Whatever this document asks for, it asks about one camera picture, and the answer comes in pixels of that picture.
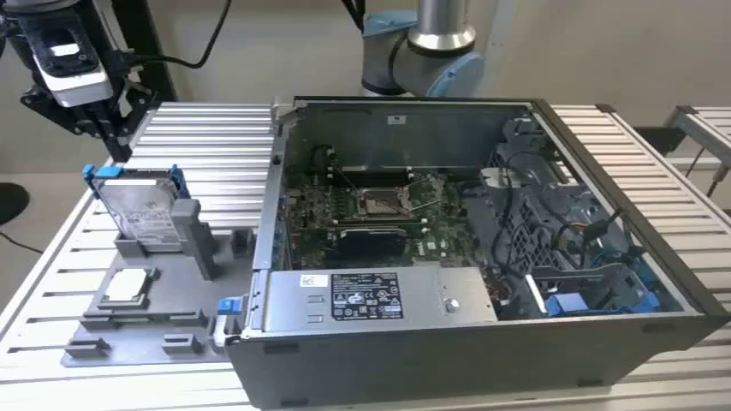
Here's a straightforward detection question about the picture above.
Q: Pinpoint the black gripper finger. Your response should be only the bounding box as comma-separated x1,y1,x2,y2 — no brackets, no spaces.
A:
112,80,160,161
20,84,125,162

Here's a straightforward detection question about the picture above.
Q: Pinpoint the hard disk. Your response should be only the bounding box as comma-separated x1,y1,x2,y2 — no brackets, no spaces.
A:
82,164,193,258

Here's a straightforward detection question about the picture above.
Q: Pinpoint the grey disk bay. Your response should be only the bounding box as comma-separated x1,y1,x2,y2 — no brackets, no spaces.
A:
467,115,687,320

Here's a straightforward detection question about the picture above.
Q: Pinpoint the black chair base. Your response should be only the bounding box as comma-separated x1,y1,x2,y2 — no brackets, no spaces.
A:
0,182,30,226

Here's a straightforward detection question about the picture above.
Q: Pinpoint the silver CPU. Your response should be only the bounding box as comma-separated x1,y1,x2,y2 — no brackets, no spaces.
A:
105,270,154,301

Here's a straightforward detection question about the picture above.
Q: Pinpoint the thin metal locking lever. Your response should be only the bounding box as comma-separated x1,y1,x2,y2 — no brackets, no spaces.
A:
329,164,361,193

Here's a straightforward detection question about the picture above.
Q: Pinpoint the RAM slot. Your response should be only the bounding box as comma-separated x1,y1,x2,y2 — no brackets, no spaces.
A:
329,165,416,177
329,215,429,226

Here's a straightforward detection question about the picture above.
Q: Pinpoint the grey parts rack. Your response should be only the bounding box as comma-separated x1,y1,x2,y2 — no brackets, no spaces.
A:
60,199,259,368

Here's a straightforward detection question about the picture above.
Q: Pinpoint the CPU socket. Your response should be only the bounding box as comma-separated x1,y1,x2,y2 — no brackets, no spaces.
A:
353,187,409,217

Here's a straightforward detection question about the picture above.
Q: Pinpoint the black graphics card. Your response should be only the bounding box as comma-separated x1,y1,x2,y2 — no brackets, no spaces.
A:
336,226,409,260

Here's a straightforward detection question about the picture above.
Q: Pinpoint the metal socket cover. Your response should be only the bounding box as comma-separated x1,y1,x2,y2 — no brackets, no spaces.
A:
407,175,448,211

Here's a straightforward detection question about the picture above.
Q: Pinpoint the green motherboard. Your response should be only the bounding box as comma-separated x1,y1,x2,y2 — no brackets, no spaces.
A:
279,169,493,275

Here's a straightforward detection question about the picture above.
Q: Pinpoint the silver power supply unit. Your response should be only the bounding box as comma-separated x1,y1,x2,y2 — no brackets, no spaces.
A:
261,265,497,334

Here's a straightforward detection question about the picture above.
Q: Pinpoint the black PC case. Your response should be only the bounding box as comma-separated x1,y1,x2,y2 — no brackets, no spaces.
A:
225,96,731,410

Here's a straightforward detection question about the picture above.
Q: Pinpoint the metal slat side table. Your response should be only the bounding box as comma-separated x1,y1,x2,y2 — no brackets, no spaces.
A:
664,104,731,172

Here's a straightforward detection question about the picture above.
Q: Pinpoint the black upright post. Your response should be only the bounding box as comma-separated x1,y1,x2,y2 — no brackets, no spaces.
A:
106,0,177,104

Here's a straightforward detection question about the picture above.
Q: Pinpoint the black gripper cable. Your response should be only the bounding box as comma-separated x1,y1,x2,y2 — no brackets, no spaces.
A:
122,0,233,70

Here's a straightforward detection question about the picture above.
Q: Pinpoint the black floor cable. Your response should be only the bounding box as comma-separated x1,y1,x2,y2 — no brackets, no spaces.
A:
0,230,44,254

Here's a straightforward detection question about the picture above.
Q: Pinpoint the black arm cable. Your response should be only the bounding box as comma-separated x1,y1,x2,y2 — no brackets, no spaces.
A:
340,0,368,32

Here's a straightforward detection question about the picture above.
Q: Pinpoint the black wire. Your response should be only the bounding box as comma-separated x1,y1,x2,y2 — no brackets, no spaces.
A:
488,152,572,275

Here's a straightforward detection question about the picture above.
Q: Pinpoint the blue plastic bracket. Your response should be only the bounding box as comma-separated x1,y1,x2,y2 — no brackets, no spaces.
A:
544,293,591,318

